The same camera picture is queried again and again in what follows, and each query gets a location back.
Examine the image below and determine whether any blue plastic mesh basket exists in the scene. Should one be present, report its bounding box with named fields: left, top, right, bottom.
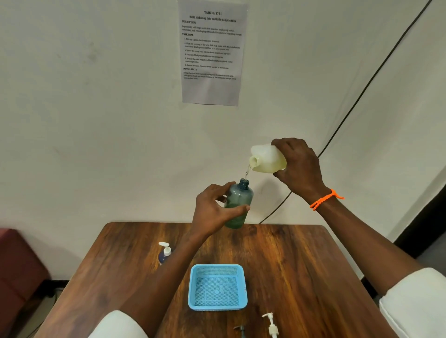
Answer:
left=188, top=263, right=249, bottom=312

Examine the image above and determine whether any large yellow soap bottle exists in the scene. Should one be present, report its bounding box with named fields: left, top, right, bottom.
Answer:
left=249, top=143, right=288, bottom=174

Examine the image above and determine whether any long black wall cable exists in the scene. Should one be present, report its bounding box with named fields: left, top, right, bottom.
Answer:
left=258, top=0, right=433, bottom=225

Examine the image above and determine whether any person's right white sleeve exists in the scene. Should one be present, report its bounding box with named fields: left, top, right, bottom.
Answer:
left=379, top=267, right=446, bottom=338

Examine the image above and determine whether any person's left white sleeve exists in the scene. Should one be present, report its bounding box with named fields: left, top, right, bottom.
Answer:
left=89, top=310, right=151, bottom=338

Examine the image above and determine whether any person's white sleeve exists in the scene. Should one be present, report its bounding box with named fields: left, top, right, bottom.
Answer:
left=89, top=310, right=151, bottom=338
left=379, top=267, right=446, bottom=338

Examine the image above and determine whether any printed paper sheet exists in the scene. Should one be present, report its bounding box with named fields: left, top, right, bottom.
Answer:
left=177, top=0, right=250, bottom=107

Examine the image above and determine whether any person's right hand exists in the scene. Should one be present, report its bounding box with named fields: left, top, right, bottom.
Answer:
left=270, top=137, right=330, bottom=204

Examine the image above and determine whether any orange beaded bracelet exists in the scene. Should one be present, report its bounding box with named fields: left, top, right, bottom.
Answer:
left=309, top=188, right=345, bottom=212

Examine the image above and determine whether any small navy white pump bottle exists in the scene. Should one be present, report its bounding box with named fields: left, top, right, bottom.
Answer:
left=158, top=242, right=173, bottom=267

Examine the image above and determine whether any small teal translucent bottle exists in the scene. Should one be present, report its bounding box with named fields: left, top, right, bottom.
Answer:
left=224, top=178, right=254, bottom=230

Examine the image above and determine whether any person's right forearm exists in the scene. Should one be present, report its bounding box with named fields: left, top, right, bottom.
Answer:
left=313, top=195, right=424, bottom=297

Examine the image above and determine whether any black door frame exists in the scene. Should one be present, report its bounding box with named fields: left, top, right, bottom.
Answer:
left=394, top=186, right=446, bottom=260

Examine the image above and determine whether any maroon upholstered seat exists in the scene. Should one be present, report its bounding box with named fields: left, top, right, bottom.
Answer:
left=0, top=228, right=49, bottom=338

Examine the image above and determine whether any person's left forearm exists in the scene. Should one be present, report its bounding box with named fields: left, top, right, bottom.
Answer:
left=118, top=229, right=203, bottom=337

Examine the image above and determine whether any white pump head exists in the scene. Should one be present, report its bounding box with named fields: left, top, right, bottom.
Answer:
left=262, top=312, right=280, bottom=338

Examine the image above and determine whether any person's left hand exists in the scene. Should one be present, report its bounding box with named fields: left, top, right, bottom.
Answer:
left=190, top=181, right=251, bottom=239

